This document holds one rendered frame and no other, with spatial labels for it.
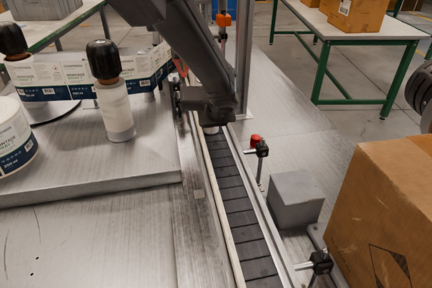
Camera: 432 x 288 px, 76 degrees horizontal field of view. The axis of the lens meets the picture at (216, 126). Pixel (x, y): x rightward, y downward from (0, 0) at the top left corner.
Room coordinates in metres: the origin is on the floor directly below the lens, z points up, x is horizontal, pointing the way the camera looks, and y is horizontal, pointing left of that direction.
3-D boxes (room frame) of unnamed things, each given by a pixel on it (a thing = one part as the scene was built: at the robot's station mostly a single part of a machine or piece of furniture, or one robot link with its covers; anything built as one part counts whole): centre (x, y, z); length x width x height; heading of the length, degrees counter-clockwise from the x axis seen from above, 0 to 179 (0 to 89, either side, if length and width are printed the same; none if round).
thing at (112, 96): (0.72, 0.30, 1.03); 0.09 x 0.09 x 0.30
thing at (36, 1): (2.71, 1.51, 0.91); 0.60 x 0.40 x 0.22; 4
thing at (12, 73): (0.90, 0.66, 1.04); 0.09 x 0.09 x 0.29
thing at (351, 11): (2.31, -1.11, 0.97); 0.51 x 0.39 x 0.37; 96
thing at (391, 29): (3.18, -1.18, 0.39); 2.20 x 0.80 x 0.78; 1
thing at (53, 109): (0.90, 0.66, 0.89); 0.31 x 0.31 x 0.01
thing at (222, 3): (1.03, -0.02, 1.18); 0.04 x 0.04 x 0.21
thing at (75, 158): (0.88, 0.50, 0.86); 0.80 x 0.67 x 0.05; 12
